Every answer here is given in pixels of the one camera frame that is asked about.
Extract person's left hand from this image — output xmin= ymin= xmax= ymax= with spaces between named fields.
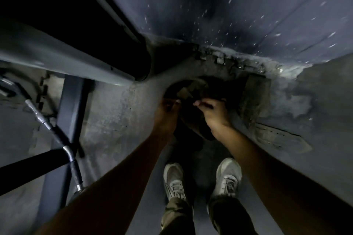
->
xmin=153 ymin=97 xmax=182 ymax=137

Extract person's right hand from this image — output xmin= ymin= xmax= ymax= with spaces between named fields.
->
xmin=192 ymin=98 xmax=233 ymax=134

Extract white left shoe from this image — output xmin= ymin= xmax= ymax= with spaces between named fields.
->
xmin=163 ymin=162 xmax=189 ymax=203

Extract white right shoe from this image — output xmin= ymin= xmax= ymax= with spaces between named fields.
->
xmin=210 ymin=157 xmax=243 ymax=200

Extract olive trousers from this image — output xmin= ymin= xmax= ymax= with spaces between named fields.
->
xmin=159 ymin=194 xmax=258 ymax=235

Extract person's right forearm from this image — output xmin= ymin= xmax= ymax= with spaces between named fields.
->
xmin=214 ymin=125 xmax=353 ymax=235

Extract blue-grey metal post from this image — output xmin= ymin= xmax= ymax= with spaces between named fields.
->
xmin=36 ymin=75 xmax=93 ymax=225

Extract black hose with metal fittings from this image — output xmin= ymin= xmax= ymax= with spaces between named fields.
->
xmin=0 ymin=75 xmax=86 ymax=194

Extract flat grey debris board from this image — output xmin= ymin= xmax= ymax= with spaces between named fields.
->
xmin=253 ymin=122 xmax=313 ymax=154

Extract white shoe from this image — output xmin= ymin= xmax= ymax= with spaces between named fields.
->
xmin=210 ymin=157 xmax=243 ymax=200
xmin=163 ymin=162 xmax=189 ymax=203

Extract broken concrete slab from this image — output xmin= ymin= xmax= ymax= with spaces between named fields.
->
xmin=239 ymin=75 xmax=273 ymax=126

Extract black metal bar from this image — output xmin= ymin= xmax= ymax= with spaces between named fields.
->
xmin=0 ymin=148 xmax=71 ymax=197

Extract person's left forearm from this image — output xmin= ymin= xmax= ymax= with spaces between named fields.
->
xmin=35 ymin=130 xmax=173 ymax=235

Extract black bag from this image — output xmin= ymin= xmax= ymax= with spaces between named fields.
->
xmin=164 ymin=77 xmax=249 ymax=142

